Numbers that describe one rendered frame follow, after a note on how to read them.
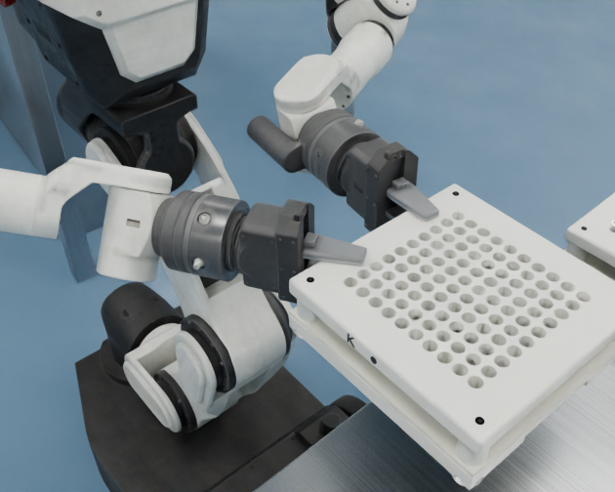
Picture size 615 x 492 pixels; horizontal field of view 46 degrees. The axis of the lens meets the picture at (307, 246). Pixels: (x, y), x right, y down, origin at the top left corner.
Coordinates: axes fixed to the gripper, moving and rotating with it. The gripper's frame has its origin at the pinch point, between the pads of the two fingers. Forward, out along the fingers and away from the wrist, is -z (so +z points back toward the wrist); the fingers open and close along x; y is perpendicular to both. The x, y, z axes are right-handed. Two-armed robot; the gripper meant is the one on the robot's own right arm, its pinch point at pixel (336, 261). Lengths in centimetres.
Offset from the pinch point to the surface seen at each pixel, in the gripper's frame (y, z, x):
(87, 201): -98, 108, 87
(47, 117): -78, 97, 43
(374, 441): 7.8, -6.8, 17.8
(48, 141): -77, 98, 50
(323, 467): 12.4, -2.5, 17.8
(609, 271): -24.9, -30.1, 15.1
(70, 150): -97, 109, 67
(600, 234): -26.2, -27.8, 10.5
